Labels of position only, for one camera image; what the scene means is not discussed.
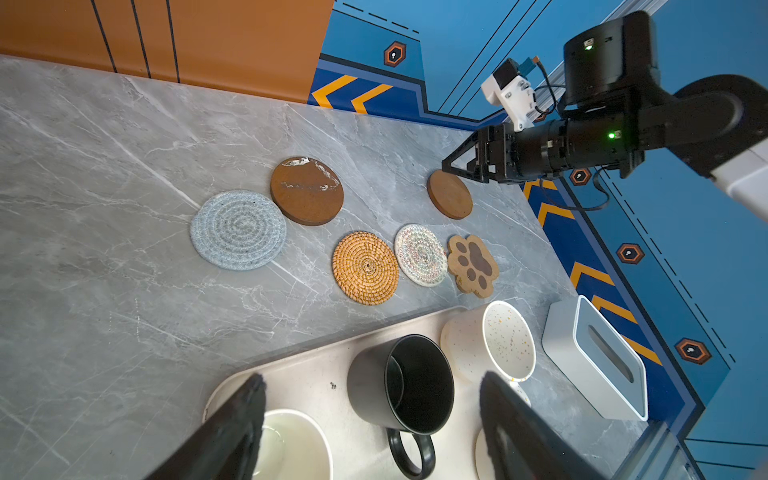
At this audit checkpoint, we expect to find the white mug back left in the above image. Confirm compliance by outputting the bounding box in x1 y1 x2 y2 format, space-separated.
252 409 334 480

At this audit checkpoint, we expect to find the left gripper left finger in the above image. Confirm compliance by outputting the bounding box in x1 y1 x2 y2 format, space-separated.
148 374 266 480

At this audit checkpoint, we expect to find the white multicolour woven coaster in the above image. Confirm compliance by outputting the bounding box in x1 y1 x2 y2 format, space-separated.
394 224 447 288

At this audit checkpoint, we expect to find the paw shaped wooden coaster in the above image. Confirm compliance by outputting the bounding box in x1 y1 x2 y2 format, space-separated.
447 235 500 299

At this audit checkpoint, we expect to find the black mug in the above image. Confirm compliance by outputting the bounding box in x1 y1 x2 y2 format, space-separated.
347 334 455 479

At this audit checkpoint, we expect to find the rattan woven coaster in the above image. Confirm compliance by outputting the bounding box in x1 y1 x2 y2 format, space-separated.
332 231 399 306

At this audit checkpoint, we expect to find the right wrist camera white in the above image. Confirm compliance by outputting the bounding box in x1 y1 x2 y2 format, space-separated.
481 59 540 132

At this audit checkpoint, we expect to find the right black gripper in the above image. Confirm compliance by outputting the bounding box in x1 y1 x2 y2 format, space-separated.
442 120 570 183

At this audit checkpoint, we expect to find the brown cork round coaster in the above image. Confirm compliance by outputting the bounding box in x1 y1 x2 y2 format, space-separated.
427 170 474 220

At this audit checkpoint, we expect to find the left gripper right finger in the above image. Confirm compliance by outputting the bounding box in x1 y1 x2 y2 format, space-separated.
479 371 605 479

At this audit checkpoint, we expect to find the glossy brown round coaster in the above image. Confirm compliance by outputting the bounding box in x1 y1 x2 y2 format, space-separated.
270 156 344 226

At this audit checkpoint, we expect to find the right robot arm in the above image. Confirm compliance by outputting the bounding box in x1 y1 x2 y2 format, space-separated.
442 11 767 218

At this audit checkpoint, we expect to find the white speckled mug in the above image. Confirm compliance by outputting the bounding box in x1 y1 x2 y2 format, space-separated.
440 301 537 382

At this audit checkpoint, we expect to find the grey woven coaster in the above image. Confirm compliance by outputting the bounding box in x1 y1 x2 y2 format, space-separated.
190 190 287 271

